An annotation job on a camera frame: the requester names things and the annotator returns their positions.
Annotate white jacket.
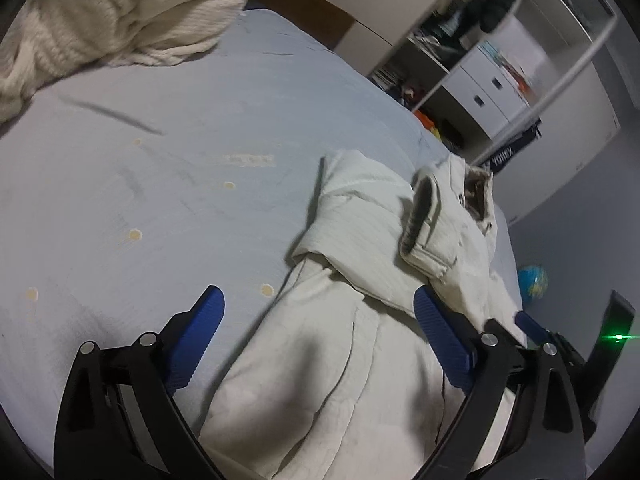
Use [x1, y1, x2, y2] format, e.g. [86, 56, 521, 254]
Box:
[200, 151, 522, 479]

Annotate orange yellow clothes pile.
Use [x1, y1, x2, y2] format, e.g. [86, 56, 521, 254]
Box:
[413, 110, 442, 141]

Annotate dark hanging clothes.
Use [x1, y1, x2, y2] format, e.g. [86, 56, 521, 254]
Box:
[451, 0, 515, 40]

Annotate blue globe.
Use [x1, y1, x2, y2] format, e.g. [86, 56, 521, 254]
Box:
[518, 264, 548, 304]

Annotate light blue bed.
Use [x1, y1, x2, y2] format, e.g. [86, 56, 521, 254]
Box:
[0, 8, 524, 470]

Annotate black Yonex racket bag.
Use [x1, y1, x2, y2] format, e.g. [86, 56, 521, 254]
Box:
[478, 118, 541, 174]

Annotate white drawer unit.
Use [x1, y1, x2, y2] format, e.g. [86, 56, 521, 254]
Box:
[442, 47, 528, 139]

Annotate open wardrobe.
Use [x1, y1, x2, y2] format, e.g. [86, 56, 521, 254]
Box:
[370, 0, 618, 164]

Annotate brown wooden headboard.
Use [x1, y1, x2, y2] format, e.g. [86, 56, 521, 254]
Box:
[246, 0, 356, 50]

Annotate cream knitted blanket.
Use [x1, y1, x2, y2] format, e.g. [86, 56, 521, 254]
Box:
[1, 0, 247, 122]

